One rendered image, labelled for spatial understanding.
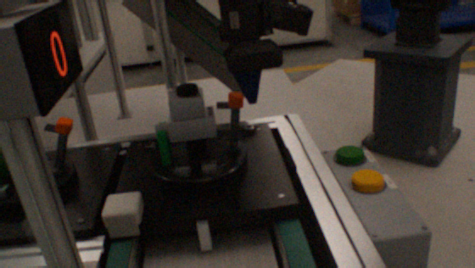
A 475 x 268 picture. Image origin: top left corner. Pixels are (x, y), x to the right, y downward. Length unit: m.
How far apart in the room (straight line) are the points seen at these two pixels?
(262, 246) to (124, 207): 0.18
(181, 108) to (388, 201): 0.28
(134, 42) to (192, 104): 4.25
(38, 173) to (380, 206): 0.38
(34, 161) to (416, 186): 0.60
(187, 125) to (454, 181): 0.46
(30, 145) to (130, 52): 4.44
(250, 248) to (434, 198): 0.33
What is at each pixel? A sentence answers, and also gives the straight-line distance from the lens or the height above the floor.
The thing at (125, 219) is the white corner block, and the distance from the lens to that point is 0.53.
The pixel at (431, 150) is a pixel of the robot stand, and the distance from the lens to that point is 0.83.
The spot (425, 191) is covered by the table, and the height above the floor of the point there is 0.86.
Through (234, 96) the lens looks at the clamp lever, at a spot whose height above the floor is 1.08.
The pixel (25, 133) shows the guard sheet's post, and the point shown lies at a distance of 0.40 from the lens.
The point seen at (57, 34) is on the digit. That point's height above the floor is 1.22.
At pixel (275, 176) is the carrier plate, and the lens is 0.58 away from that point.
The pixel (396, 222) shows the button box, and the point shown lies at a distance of 0.52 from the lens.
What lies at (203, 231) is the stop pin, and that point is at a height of 0.96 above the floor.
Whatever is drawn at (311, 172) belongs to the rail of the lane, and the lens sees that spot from 0.61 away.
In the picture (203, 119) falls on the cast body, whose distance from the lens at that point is 0.56.
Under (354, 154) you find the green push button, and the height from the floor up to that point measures 0.97.
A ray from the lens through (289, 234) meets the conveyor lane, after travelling 0.52.
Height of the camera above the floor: 1.28
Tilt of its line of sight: 25 degrees down
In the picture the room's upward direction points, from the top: 8 degrees counter-clockwise
